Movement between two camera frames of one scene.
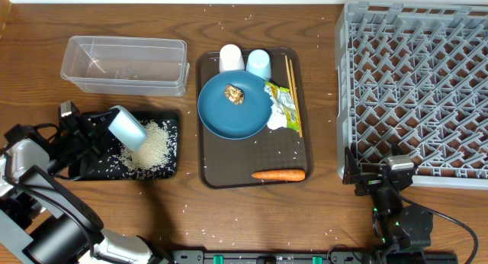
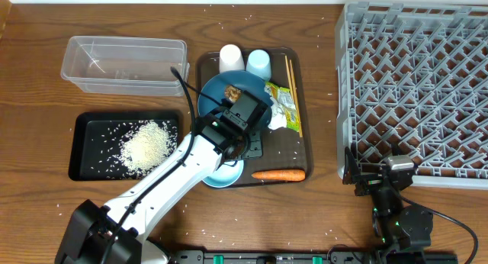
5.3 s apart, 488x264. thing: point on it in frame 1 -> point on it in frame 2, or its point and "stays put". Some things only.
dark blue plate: (235, 104) stays put
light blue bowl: (127, 130) -> (227, 174)
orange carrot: (281, 175) stays put
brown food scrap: (234, 94) stays put
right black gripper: (353, 175) stays put
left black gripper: (95, 128) -> (258, 151)
